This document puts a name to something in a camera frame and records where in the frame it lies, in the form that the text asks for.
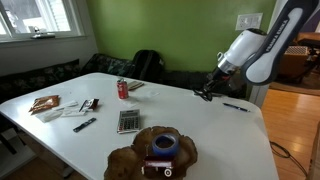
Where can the dark windowsill tray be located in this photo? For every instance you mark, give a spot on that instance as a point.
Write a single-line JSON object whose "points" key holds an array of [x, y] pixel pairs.
{"points": [[42, 35]]}

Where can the grey calculator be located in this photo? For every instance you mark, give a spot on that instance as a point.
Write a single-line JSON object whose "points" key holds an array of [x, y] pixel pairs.
{"points": [[129, 121]]}

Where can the red soda can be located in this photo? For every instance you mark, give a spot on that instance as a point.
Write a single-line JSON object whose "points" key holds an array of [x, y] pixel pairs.
{"points": [[122, 90]]}

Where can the black backpack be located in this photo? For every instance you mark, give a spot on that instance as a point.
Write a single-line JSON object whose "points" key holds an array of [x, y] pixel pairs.
{"points": [[147, 66]]}

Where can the orange snack packet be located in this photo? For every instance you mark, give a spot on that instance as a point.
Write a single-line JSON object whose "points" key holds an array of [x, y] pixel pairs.
{"points": [[44, 103]]}

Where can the black pen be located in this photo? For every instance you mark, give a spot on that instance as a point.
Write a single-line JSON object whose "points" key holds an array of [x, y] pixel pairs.
{"points": [[236, 107]]}

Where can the white framed window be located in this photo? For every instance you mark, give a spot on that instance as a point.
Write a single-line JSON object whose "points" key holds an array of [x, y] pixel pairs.
{"points": [[75, 20]]}

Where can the black and white snack packet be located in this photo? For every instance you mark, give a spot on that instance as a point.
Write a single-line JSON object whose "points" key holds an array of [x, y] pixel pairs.
{"points": [[90, 104]]}

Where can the orange armchair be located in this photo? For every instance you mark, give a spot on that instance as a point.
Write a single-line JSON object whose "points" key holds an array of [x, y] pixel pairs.
{"points": [[293, 66]]}

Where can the white light switch plate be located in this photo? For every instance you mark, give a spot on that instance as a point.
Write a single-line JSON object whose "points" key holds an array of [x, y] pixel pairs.
{"points": [[246, 20]]}

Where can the flat black bar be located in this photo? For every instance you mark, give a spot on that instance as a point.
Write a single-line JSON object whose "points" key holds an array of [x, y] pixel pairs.
{"points": [[84, 124]]}

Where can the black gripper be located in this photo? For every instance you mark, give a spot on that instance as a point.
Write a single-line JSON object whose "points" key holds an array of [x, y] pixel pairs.
{"points": [[217, 79]]}

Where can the dark floral bench cushion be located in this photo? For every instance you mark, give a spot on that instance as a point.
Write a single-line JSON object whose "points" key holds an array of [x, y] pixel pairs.
{"points": [[33, 80]]}

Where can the red toy wagon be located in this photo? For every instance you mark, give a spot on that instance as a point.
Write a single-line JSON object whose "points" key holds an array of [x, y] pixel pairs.
{"points": [[158, 164]]}

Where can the blue tape roll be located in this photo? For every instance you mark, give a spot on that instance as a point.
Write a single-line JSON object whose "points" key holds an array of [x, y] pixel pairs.
{"points": [[156, 150]]}

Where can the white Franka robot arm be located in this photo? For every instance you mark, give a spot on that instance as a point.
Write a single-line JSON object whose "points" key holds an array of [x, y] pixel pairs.
{"points": [[266, 53]]}

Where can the short dark floral cushion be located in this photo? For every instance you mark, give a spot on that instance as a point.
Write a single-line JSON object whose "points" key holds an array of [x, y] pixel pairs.
{"points": [[108, 65]]}

